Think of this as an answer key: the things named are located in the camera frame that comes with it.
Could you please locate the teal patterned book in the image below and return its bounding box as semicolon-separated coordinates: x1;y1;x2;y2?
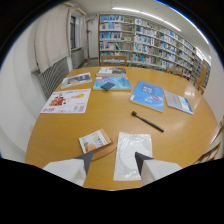
92;76;133;92

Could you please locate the black stick pen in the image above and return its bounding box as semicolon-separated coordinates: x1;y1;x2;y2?
131;110;165;133

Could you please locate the wooden chair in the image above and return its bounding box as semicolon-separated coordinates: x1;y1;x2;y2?
193;115;224;166
165;67;185;78
193;59;210;96
100;55;128;67

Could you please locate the grey blue thin book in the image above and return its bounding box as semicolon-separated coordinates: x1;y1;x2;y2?
163;90;195;116

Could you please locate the white red EMS flyer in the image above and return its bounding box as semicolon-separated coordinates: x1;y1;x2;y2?
40;88;92;115

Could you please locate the small orange cream booklet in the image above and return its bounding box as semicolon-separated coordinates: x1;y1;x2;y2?
78;128;113;155

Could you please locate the small dark blue card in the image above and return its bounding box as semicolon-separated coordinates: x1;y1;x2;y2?
100;81;116;91

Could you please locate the cream curtain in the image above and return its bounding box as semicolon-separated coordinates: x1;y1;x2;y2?
33;3;73;74

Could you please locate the grey wall radiator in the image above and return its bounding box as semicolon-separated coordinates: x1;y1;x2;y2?
35;56;70;100

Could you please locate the library bookshelf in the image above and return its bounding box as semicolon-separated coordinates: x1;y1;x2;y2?
97;13;212;88

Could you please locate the clear plastic bag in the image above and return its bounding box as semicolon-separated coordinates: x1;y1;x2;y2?
113;131;154;182

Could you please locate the white dark cover book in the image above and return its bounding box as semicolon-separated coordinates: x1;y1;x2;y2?
95;66;128;77

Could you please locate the grey green magazine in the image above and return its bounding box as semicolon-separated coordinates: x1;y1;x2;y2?
60;72;93;90

